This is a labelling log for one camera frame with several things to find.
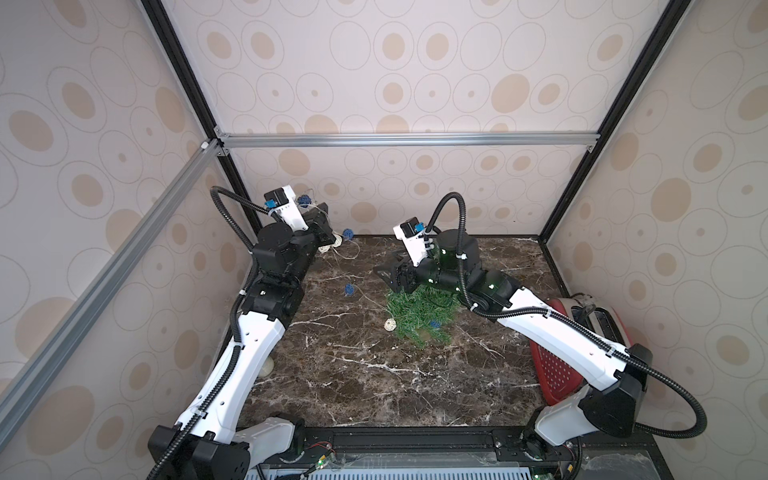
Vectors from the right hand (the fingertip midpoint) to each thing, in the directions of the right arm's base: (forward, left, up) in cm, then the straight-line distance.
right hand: (396, 256), depth 68 cm
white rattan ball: (-9, +1, -15) cm, 18 cm away
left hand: (+5, +13, +12) cm, 18 cm away
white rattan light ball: (+4, +14, +1) cm, 14 cm away
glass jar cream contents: (-15, +37, -34) cm, 52 cm away
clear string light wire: (+15, +16, -34) cm, 40 cm away
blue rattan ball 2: (+15, +18, -34) cm, 41 cm away
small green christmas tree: (-10, -7, -9) cm, 15 cm away
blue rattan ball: (+5, +12, +1) cm, 13 cm away
